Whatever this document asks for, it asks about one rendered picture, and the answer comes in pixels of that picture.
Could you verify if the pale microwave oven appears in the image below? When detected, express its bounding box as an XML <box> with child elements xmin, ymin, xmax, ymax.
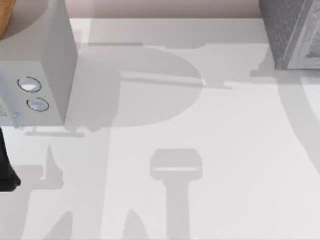
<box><xmin>0</xmin><ymin>0</ymin><xmax>79</xmax><ymax>129</ymax></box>

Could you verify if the small microwave knob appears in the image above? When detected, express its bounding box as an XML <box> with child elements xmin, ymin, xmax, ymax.
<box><xmin>26</xmin><ymin>97</ymin><xmax>50</xmax><ymax>113</ymax></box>

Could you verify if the large microwave knob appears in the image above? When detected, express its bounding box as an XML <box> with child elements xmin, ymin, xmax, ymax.
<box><xmin>17</xmin><ymin>76</ymin><xmax>43</xmax><ymax>93</ymax></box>

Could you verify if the grey cabinet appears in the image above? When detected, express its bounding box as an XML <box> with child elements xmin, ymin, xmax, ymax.
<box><xmin>258</xmin><ymin>0</ymin><xmax>320</xmax><ymax>71</ymax></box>

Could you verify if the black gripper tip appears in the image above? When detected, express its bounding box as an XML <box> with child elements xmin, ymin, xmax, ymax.
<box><xmin>0</xmin><ymin>126</ymin><xmax>22</xmax><ymax>193</ymax></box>

